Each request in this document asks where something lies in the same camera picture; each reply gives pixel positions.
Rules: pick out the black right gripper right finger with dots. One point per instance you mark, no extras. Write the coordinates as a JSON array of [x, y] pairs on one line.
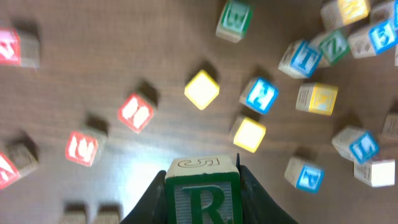
[[258, 206]]

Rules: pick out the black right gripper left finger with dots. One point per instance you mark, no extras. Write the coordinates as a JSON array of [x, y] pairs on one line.
[[152, 206]]

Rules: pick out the yellow O wooden block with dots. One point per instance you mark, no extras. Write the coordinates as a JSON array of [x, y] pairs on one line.
[[107, 217]]

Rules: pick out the green R wooden block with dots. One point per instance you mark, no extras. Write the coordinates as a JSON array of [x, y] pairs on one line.
[[203, 190]]

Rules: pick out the yellow C wooden block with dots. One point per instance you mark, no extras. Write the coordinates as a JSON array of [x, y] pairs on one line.
[[73, 216]]

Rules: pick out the blue P wooden block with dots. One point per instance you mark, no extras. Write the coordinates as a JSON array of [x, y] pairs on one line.
[[304, 175]]

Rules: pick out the yellow block lower middle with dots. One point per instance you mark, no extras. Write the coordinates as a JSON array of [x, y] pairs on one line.
[[247, 133]]

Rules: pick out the red U block middle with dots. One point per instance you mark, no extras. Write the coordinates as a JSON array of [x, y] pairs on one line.
[[84, 145]]

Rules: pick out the red I block near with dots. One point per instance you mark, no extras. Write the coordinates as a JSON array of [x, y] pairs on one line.
[[137, 111]]

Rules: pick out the blue 2 wooden block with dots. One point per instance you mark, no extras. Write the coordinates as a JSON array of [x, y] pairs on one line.
[[259, 95]]

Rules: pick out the blue L wooden block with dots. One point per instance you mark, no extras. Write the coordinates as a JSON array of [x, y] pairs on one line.
[[355, 144]]

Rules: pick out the yellow hammer picture block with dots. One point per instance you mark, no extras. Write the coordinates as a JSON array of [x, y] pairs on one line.
[[316, 98]]

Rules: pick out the plain L green-sided block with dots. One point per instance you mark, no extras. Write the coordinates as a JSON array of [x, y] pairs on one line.
[[376, 173]]

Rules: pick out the red A wooden block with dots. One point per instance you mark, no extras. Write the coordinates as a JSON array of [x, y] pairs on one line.
[[17, 161]]

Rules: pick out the blue D block near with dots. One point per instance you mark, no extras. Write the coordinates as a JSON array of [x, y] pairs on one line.
[[390, 126]]

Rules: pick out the blue T wooden block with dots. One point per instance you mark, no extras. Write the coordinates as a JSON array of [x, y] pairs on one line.
[[300, 60]]

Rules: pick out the green Z wooden block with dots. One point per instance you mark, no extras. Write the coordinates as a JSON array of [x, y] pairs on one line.
[[333, 45]]

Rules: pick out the green B wooden block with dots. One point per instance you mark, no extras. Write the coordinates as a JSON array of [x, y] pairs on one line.
[[234, 21]]

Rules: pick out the yellow block far right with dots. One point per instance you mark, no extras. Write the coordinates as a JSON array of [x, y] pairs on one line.
[[339, 13]]

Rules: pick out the red E wooden block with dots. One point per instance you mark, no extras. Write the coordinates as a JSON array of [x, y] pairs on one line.
[[19, 48]]

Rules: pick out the blue 5 wooden block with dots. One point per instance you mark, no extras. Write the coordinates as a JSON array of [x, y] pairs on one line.
[[373, 40]]

